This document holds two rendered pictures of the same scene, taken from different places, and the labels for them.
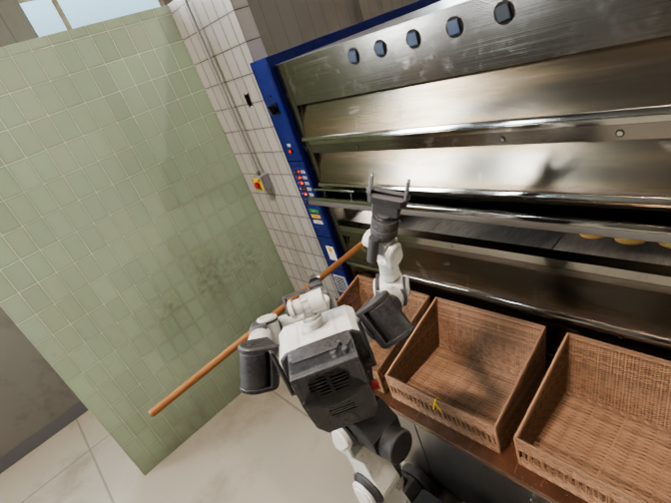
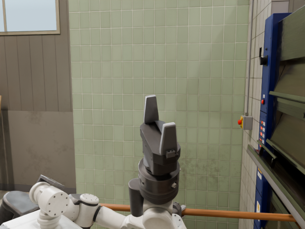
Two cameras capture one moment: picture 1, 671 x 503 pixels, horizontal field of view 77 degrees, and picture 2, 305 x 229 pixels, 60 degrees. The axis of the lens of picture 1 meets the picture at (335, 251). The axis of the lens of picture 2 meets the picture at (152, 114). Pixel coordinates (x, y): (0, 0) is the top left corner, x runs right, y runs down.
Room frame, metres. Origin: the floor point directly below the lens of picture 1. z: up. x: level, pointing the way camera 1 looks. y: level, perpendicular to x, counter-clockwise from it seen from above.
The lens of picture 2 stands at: (0.78, -0.54, 1.80)
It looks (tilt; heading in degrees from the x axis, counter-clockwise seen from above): 8 degrees down; 43
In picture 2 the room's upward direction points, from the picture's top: straight up
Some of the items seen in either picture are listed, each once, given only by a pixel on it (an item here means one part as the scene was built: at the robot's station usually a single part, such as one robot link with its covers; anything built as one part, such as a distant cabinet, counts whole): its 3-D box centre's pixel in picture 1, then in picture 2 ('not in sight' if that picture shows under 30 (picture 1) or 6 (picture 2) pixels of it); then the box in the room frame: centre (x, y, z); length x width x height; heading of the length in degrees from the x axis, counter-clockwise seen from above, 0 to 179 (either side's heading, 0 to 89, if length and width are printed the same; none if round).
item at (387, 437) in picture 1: (367, 422); not in sight; (1.02, 0.10, 1.00); 0.28 x 0.13 x 0.18; 36
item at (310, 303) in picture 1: (309, 306); (49, 202); (1.09, 0.13, 1.47); 0.10 x 0.07 x 0.09; 90
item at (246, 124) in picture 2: (262, 182); (246, 122); (2.76, 0.29, 1.46); 0.10 x 0.07 x 0.10; 34
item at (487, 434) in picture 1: (463, 364); not in sight; (1.38, -0.36, 0.72); 0.56 x 0.49 x 0.28; 35
